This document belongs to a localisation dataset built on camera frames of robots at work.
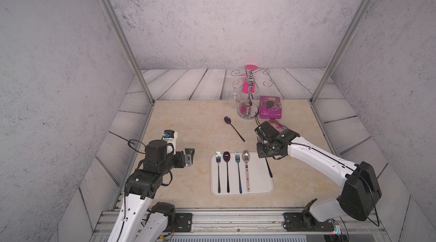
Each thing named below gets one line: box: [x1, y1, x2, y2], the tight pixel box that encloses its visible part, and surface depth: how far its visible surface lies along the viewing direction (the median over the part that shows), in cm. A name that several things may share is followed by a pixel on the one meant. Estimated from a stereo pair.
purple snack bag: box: [259, 95, 283, 119], surface depth 110 cm
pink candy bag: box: [268, 118, 289, 133], surface depth 105 cm
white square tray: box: [210, 151, 274, 196], surface depth 86 cm
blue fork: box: [235, 151, 243, 194], surface depth 95 cm
